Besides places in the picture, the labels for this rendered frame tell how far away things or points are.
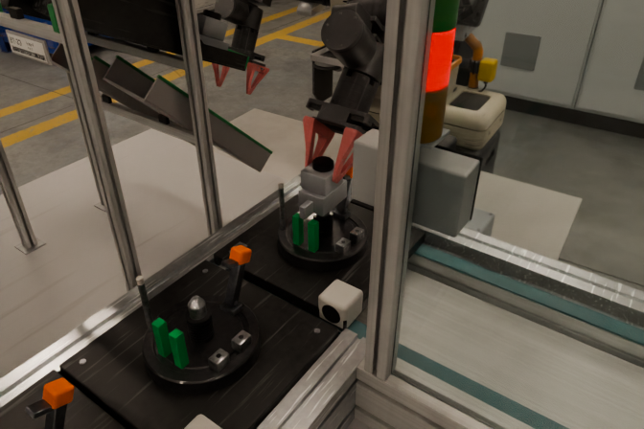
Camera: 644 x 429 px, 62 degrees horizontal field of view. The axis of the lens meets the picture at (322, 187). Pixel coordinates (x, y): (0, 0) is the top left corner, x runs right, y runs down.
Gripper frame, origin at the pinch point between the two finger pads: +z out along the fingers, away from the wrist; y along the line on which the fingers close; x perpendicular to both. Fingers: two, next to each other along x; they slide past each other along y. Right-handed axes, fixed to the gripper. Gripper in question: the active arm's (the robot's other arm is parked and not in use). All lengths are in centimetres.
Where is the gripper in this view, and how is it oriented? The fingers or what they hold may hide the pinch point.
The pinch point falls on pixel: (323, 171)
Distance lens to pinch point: 75.7
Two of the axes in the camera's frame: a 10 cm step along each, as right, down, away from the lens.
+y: 8.2, 3.0, -4.9
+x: 4.4, 2.3, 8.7
